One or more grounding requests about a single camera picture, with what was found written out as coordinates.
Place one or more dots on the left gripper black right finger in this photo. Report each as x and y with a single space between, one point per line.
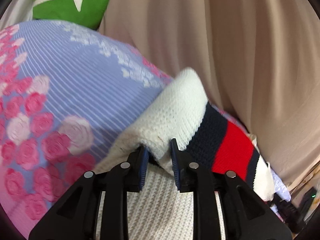
224 206

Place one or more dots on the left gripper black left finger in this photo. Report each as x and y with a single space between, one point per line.
95 206

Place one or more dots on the white red navy knit sweater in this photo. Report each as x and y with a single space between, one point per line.
190 154

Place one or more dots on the pink floral bed sheet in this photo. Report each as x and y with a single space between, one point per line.
73 100

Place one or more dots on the beige curtain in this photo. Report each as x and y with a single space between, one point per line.
257 59

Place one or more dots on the silver satin curtain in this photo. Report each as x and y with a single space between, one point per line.
17 11

